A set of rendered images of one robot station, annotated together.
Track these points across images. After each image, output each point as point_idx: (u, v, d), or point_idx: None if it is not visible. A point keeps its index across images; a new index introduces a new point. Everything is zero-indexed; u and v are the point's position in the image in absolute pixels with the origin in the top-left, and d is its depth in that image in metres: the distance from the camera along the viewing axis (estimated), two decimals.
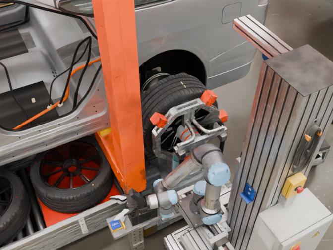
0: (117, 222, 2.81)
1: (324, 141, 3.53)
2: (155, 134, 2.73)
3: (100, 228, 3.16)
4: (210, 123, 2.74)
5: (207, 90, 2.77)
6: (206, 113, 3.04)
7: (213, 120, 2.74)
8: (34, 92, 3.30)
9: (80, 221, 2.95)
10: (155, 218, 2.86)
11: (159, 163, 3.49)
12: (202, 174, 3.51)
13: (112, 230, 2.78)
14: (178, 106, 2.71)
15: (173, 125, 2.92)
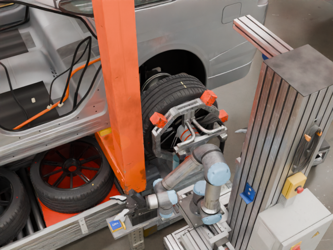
0: (117, 222, 2.81)
1: (324, 141, 3.53)
2: (155, 134, 2.73)
3: (100, 228, 3.16)
4: (210, 123, 2.74)
5: (207, 90, 2.77)
6: (206, 113, 3.04)
7: (213, 120, 2.74)
8: (34, 92, 3.30)
9: (80, 221, 2.95)
10: (155, 218, 2.86)
11: (159, 163, 3.49)
12: (202, 174, 3.51)
13: (112, 230, 2.78)
14: (178, 106, 2.71)
15: (173, 125, 2.92)
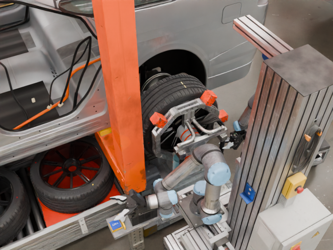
0: (117, 222, 2.81)
1: (324, 141, 3.53)
2: (155, 134, 2.73)
3: (100, 228, 3.16)
4: (210, 123, 2.74)
5: (207, 90, 2.77)
6: (206, 113, 3.04)
7: (213, 120, 2.74)
8: (34, 92, 3.30)
9: (80, 221, 2.95)
10: (155, 218, 2.86)
11: (159, 163, 3.49)
12: (202, 174, 3.51)
13: (112, 230, 2.78)
14: (178, 106, 2.71)
15: (173, 125, 2.92)
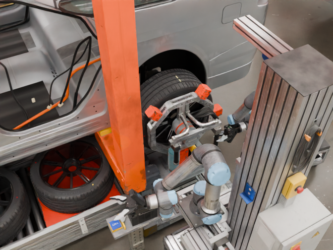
0: (117, 222, 2.81)
1: (324, 141, 3.53)
2: (150, 127, 2.78)
3: (100, 228, 3.16)
4: (204, 116, 2.79)
5: (201, 84, 2.82)
6: (201, 107, 3.08)
7: (207, 113, 2.79)
8: (34, 92, 3.30)
9: (80, 221, 2.95)
10: (155, 218, 2.86)
11: (155, 157, 3.54)
12: (198, 168, 3.55)
13: (112, 230, 2.78)
14: (173, 100, 2.76)
15: (168, 118, 2.97)
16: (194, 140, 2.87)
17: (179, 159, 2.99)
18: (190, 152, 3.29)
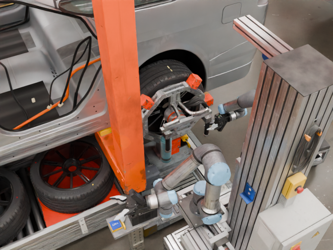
0: (117, 222, 2.81)
1: (324, 141, 3.53)
2: (142, 116, 2.86)
3: (100, 228, 3.16)
4: (195, 104, 2.87)
5: (192, 73, 2.90)
6: (193, 97, 3.16)
7: (197, 102, 2.87)
8: (34, 92, 3.30)
9: (80, 221, 2.95)
10: (155, 218, 2.86)
11: (148, 148, 3.62)
12: None
13: (112, 230, 2.78)
14: (165, 89, 2.84)
15: (160, 108, 3.05)
16: (185, 128, 2.95)
17: (171, 148, 3.07)
18: (183, 141, 3.37)
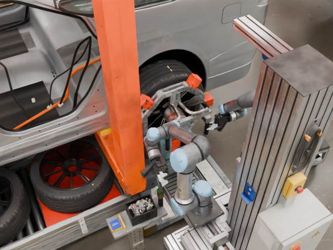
0: (117, 222, 2.81)
1: (324, 141, 3.53)
2: (142, 115, 2.86)
3: (100, 228, 3.16)
4: (195, 104, 2.87)
5: (192, 73, 2.90)
6: None
7: (197, 102, 2.87)
8: (34, 92, 3.30)
9: (80, 221, 2.95)
10: (155, 218, 2.86)
11: None
12: None
13: (112, 230, 2.78)
14: (164, 89, 2.84)
15: (160, 107, 3.05)
16: (185, 128, 2.95)
17: (171, 148, 3.07)
18: None
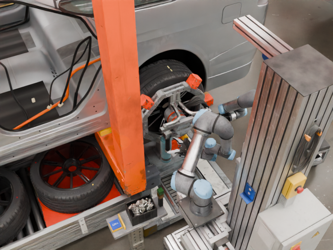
0: (117, 222, 2.81)
1: (324, 141, 3.53)
2: (142, 116, 2.86)
3: (100, 228, 3.16)
4: (195, 104, 2.87)
5: (192, 73, 2.90)
6: (193, 97, 3.16)
7: (197, 102, 2.87)
8: (34, 92, 3.30)
9: (80, 221, 2.95)
10: (155, 218, 2.86)
11: (148, 148, 3.62)
12: None
13: (112, 230, 2.78)
14: (164, 89, 2.84)
15: (160, 108, 3.05)
16: (185, 128, 2.95)
17: (171, 148, 3.07)
18: None
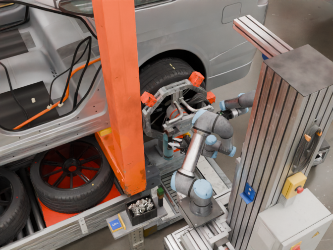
0: (117, 222, 2.81)
1: (324, 141, 3.53)
2: (145, 113, 2.88)
3: (100, 228, 3.16)
4: (197, 102, 2.89)
5: (194, 71, 2.91)
6: (195, 94, 3.18)
7: (200, 100, 2.88)
8: (34, 92, 3.30)
9: (80, 221, 2.95)
10: (155, 218, 2.86)
11: (150, 146, 3.64)
12: None
13: (112, 230, 2.78)
14: (167, 87, 2.86)
15: (162, 105, 3.06)
16: (188, 126, 2.97)
17: None
18: None
